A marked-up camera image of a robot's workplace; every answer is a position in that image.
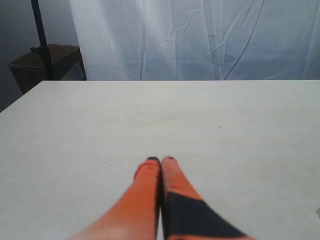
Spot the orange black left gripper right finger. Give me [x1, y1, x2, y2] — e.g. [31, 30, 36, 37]
[161, 156, 253, 240]

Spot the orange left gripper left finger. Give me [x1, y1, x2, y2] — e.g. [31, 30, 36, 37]
[72, 157, 161, 240]

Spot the brown cardboard box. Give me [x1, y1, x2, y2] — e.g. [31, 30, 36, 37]
[8, 44, 87, 94]

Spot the white fabric backdrop curtain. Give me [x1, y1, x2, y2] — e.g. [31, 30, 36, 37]
[70, 0, 320, 81]

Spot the black stand pole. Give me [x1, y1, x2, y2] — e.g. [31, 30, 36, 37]
[30, 0, 54, 81]

